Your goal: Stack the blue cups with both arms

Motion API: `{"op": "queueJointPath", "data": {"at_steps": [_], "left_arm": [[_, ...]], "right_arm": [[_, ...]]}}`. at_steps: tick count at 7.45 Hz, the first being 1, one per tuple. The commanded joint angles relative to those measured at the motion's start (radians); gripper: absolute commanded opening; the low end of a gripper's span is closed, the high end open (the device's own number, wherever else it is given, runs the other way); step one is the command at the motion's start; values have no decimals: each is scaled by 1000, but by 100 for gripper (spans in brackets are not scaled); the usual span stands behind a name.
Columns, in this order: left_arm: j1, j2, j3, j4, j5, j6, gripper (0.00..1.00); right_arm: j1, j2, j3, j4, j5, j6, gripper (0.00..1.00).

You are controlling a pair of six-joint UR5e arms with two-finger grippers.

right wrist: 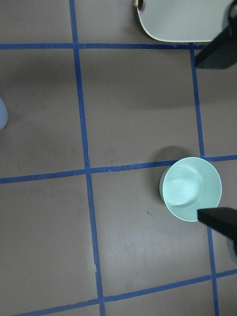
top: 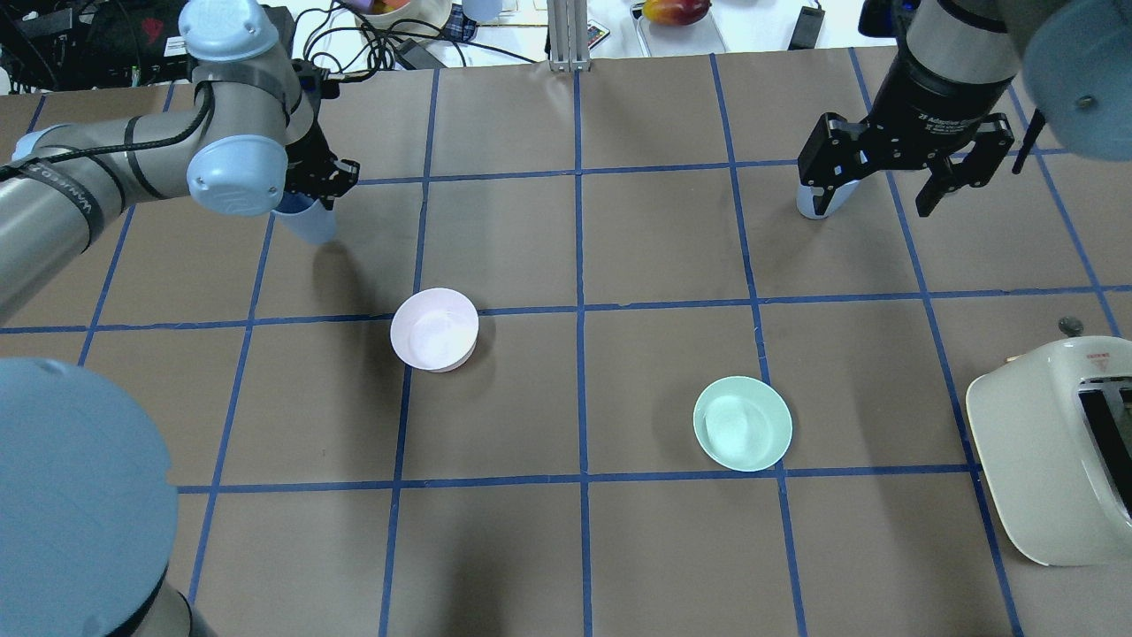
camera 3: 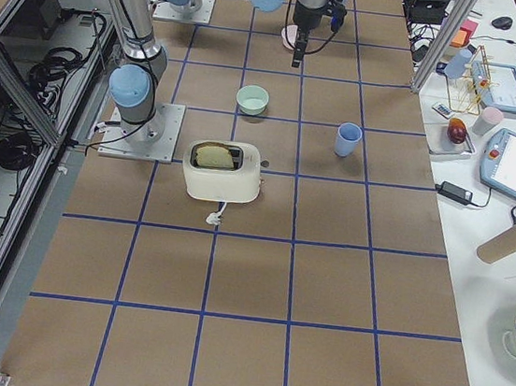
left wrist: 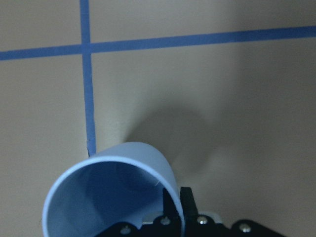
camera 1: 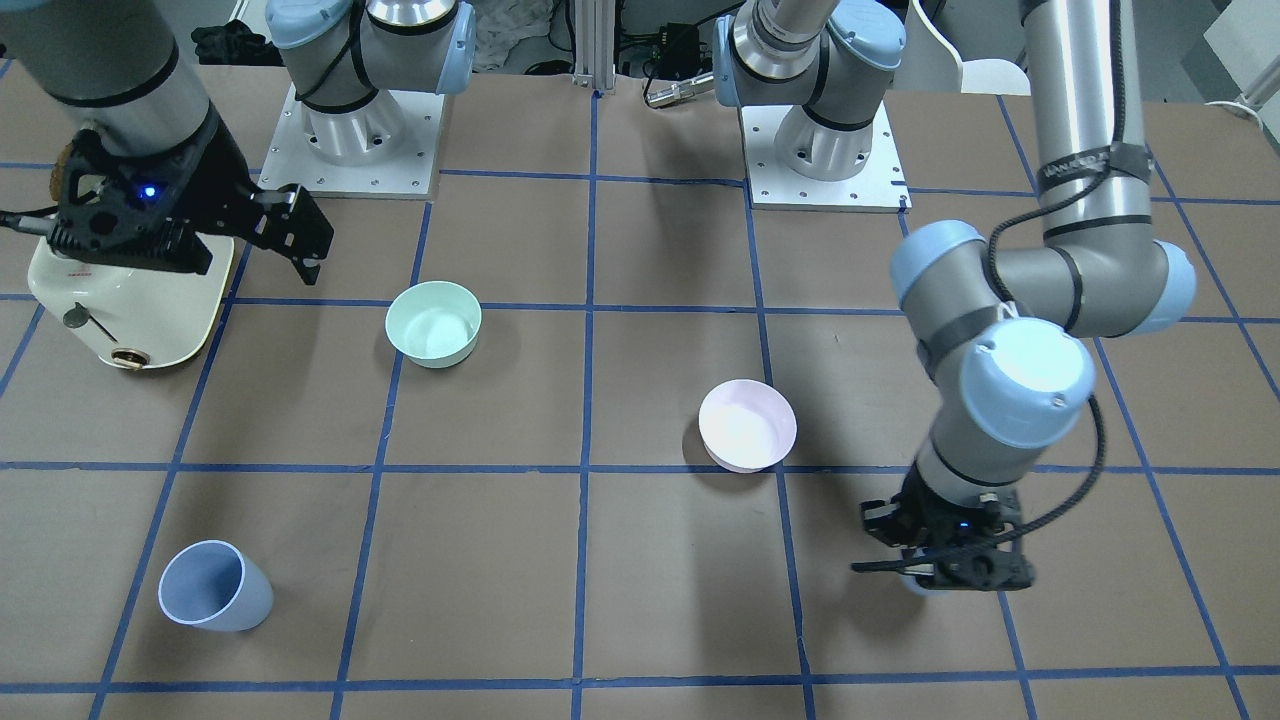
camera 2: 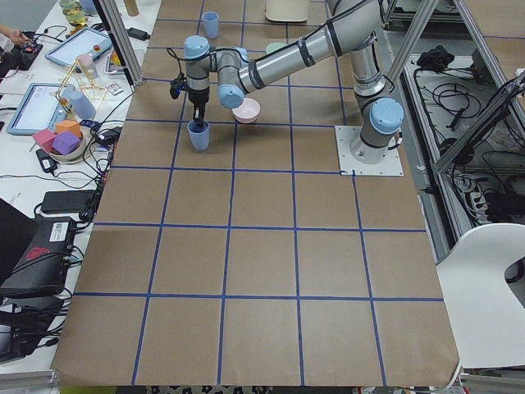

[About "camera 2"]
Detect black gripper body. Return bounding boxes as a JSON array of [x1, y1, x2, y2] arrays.
[[187, 77, 210, 108]]

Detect blue cup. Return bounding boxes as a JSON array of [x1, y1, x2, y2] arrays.
[[201, 11, 220, 39], [187, 121, 210, 152]]

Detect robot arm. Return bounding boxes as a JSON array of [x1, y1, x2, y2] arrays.
[[170, 1, 404, 150]]

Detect pink bowl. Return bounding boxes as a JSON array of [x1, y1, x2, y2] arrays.
[[232, 97, 261, 124]]

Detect black power adapter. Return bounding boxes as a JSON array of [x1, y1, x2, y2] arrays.
[[126, 27, 151, 41]]

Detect green bowl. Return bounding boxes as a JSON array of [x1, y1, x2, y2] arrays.
[[265, 42, 285, 54]]

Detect cream toaster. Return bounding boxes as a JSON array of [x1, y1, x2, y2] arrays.
[[265, 0, 309, 22]]

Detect blue tablet far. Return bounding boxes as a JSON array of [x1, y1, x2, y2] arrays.
[[44, 27, 112, 66]]

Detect blue tablet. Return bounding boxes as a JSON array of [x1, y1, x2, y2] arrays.
[[44, 27, 112, 66], [7, 83, 67, 135]]

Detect bowl with coloured blocks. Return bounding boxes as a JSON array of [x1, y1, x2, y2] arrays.
[[33, 120, 87, 164]]

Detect blue tablet near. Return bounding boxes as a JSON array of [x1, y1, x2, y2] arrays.
[[7, 83, 67, 135]]

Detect black laptop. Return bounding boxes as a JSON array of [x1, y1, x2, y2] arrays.
[[1, 200, 75, 299]]

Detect white chair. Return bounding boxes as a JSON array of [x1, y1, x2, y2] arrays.
[[436, 223, 524, 369]]

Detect aluminium frame post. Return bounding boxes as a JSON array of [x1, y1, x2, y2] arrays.
[[94, 0, 144, 86]]

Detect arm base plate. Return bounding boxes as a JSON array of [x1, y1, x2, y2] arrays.
[[335, 126, 404, 176]]

